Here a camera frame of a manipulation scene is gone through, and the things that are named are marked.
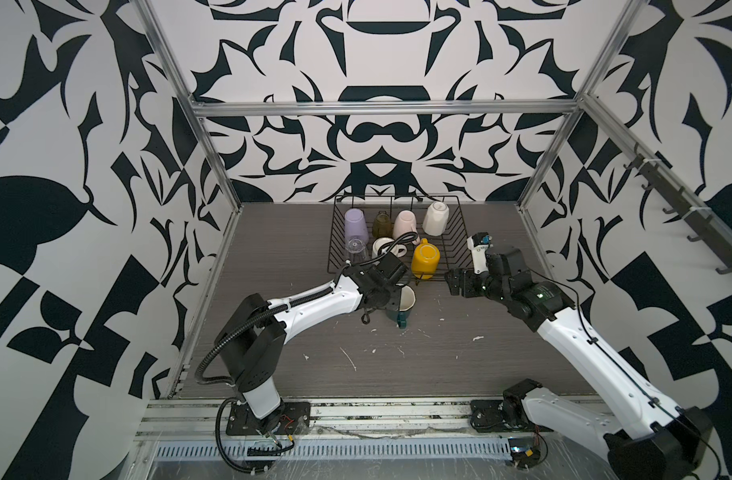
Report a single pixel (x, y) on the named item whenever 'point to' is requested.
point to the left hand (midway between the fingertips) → (395, 293)
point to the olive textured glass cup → (383, 226)
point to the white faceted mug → (436, 218)
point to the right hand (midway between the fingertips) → (461, 271)
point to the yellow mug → (425, 260)
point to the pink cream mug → (405, 222)
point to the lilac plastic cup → (355, 223)
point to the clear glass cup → (357, 250)
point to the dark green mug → (407, 299)
